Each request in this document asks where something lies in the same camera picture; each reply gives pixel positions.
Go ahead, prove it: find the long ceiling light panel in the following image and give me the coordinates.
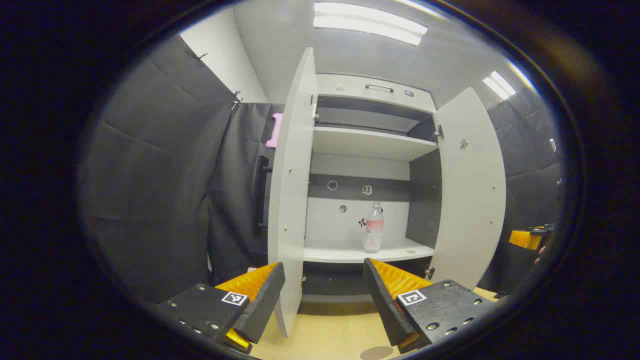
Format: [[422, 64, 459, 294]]
[[313, 1, 428, 47]]

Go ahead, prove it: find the round brown coaster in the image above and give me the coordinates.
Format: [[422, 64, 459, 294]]
[[360, 346, 394, 360]]

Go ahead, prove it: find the black left door handle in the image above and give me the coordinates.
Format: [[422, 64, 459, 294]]
[[256, 155, 273, 236]]

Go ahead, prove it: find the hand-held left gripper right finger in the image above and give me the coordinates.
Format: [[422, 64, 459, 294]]
[[363, 257, 498, 351]]

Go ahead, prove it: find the white cabinet shelf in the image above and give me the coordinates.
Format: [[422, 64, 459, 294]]
[[311, 126, 440, 162]]

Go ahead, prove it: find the white cabinet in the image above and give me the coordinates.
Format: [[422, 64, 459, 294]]
[[300, 72, 443, 303]]

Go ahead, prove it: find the clear bottle with pink label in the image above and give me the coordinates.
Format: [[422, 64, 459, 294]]
[[363, 202, 385, 253]]

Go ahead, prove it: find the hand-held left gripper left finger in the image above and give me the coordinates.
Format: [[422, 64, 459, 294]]
[[159, 261, 286, 353]]

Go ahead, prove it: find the black backdrop cloth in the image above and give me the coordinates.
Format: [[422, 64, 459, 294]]
[[80, 35, 566, 306]]

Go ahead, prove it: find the small ceiling light panel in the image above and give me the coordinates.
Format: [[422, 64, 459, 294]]
[[482, 71, 517, 101]]

